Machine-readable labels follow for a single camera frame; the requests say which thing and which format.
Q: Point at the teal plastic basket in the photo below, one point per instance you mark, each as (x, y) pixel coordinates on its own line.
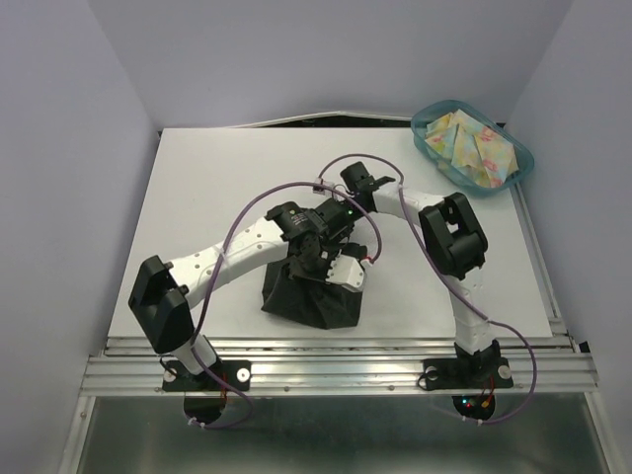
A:
(423, 118)

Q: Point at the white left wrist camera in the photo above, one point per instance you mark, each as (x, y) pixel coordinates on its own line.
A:
(346, 272)

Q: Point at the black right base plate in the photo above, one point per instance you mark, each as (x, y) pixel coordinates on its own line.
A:
(459, 374)

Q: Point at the dark dotted skirt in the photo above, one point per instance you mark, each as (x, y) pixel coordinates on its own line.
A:
(310, 303)

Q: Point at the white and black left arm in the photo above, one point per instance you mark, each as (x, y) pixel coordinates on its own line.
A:
(164, 293)

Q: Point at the pastel floral skirt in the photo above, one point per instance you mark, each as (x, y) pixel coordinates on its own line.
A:
(467, 149)

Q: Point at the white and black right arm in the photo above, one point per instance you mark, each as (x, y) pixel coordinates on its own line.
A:
(454, 243)

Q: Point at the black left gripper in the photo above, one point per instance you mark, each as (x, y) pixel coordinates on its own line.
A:
(296, 271)

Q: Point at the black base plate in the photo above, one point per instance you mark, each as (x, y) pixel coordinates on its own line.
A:
(459, 374)
(177, 379)

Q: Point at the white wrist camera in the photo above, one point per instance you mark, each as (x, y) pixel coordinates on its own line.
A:
(346, 272)
(326, 186)

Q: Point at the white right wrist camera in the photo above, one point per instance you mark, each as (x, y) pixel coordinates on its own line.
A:
(326, 186)

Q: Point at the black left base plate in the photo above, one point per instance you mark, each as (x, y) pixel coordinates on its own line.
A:
(177, 379)

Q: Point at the metal lower shelf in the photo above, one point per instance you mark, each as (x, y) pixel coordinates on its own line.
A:
(555, 434)

